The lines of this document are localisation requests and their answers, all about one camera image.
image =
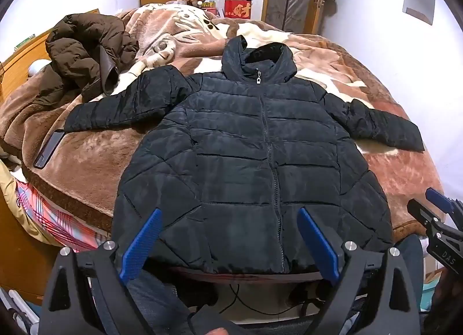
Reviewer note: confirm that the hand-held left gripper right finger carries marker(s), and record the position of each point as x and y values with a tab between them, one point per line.
319	244

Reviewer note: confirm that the black puffer jacket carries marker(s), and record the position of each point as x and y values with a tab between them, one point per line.
253	161

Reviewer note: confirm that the wooden headboard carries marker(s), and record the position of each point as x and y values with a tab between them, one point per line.
21	56

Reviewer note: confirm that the brown cream plush blanket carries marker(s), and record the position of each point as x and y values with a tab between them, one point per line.
90	161

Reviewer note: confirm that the red gift box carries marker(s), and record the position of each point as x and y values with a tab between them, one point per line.
237	8

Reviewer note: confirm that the person's blue jeans leg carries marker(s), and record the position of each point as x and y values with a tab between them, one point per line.
159	302

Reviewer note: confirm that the plaid bed sheet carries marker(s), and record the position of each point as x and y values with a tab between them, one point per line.
47	219

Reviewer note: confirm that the black smartphone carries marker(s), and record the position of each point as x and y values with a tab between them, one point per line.
49	150

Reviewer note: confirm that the grey paper sheet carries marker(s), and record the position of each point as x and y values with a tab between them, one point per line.
419	3

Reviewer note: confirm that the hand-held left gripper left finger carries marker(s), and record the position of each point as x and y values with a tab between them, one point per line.
143	244

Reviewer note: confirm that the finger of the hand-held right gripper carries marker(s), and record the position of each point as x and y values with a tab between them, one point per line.
439	199
423	212

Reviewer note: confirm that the brown puffer jacket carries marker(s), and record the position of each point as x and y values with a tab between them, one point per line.
83	56

